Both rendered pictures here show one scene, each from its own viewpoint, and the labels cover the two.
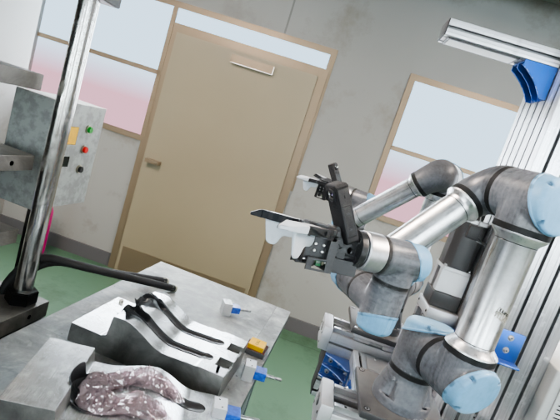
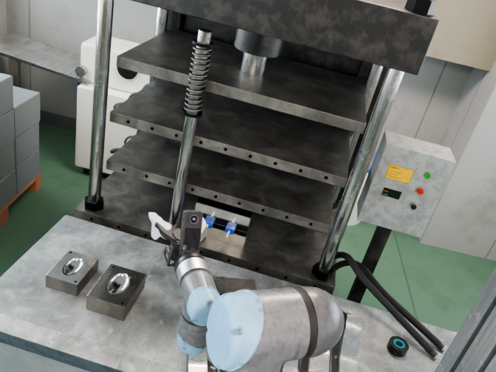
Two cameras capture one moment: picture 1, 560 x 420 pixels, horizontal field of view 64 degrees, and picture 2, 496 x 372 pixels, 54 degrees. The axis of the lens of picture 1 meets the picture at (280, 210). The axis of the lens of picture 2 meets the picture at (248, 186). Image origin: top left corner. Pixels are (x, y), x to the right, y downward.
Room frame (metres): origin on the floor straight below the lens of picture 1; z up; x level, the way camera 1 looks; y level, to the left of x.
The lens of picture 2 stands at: (0.84, -1.06, 2.19)
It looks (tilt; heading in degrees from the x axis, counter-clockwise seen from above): 29 degrees down; 86
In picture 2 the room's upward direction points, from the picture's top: 14 degrees clockwise
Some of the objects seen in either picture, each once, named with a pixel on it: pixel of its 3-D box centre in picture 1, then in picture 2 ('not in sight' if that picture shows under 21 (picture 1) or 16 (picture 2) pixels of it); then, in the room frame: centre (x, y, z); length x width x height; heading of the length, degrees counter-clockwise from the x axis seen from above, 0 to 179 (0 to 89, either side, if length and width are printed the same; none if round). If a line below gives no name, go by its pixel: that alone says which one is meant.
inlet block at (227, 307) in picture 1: (237, 308); not in sight; (1.80, 0.05, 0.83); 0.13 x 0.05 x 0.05; 113
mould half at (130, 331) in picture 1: (164, 334); (322, 344); (1.34, 0.23, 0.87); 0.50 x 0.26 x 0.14; 81
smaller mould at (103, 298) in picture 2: not in sight; (116, 291); (0.54, 0.34, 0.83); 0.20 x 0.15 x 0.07; 81
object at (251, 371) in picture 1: (262, 374); not in sight; (1.36, -0.11, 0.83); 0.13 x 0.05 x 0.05; 92
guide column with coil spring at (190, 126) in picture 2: not in sight; (182, 173); (0.66, 0.88, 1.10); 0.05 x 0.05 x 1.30
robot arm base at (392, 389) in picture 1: (406, 383); not in sight; (1.08, -0.45, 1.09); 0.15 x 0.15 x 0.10
